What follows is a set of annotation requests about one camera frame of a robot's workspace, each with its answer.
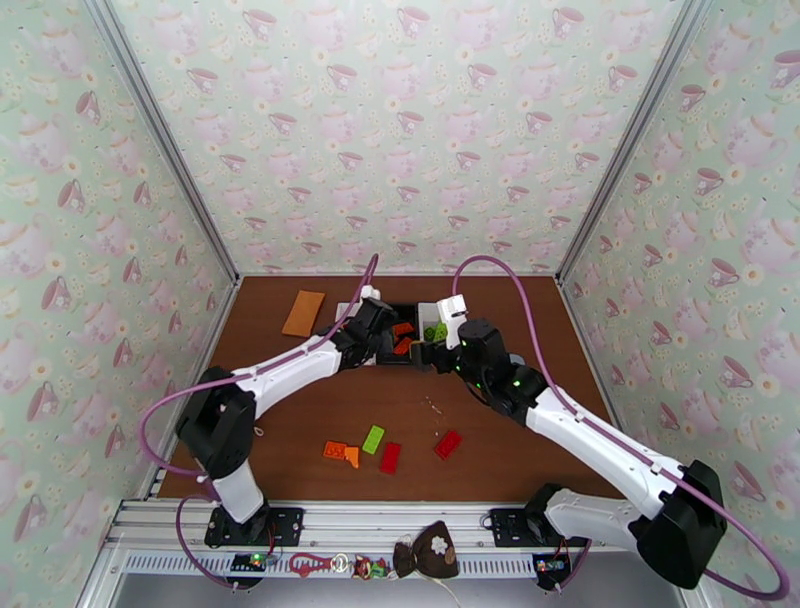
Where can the orange lego brick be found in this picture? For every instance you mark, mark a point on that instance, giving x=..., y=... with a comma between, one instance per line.
x=403, y=328
x=403, y=345

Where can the green lego plate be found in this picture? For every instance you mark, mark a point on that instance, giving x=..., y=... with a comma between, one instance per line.
x=374, y=439

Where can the long red lego plate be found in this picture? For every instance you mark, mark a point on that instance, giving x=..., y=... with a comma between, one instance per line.
x=390, y=458

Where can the orange lego plate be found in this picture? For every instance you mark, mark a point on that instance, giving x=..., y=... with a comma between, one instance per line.
x=334, y=450

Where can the orange lego wedge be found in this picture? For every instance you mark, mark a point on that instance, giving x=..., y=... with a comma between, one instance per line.
x=354, y=457

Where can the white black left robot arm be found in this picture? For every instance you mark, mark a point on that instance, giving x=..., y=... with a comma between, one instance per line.
x=294, y=372

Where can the pale blue small object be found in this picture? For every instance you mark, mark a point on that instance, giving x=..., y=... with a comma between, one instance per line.
x=517, y=360

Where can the white plastic container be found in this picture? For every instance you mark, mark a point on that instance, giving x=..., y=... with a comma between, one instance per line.
x=427, y=309
x=344, y=309

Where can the black plastic container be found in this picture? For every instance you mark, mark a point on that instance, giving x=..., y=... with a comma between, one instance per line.
x=405, y=312

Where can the flat orange sponge pad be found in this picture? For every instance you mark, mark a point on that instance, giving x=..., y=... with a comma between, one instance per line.
x=303, y=314

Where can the black mounting plate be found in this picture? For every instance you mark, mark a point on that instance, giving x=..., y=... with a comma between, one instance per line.
x=287, y=525
x=506, y=525

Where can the brown pouch with flower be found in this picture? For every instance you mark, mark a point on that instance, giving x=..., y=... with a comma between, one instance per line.
x=431, y=559

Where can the small circuit board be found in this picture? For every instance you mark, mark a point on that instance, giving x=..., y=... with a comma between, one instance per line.
x=250, y=560
x=550, y=566

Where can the small red green figure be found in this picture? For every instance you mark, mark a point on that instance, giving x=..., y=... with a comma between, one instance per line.
x=364, y=567

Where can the red carabiner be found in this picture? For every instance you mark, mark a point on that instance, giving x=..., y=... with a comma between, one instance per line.
x=322, y=563

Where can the aluminium side rail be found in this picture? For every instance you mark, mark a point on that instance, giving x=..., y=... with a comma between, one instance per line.
x=590, y=344
x=214, y=340

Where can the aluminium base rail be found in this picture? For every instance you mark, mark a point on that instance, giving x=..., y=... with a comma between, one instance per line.
x=387, y=519

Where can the aluminium frame post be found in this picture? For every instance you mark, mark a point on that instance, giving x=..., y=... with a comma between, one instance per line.
x=160, y=131
x=637, y=131

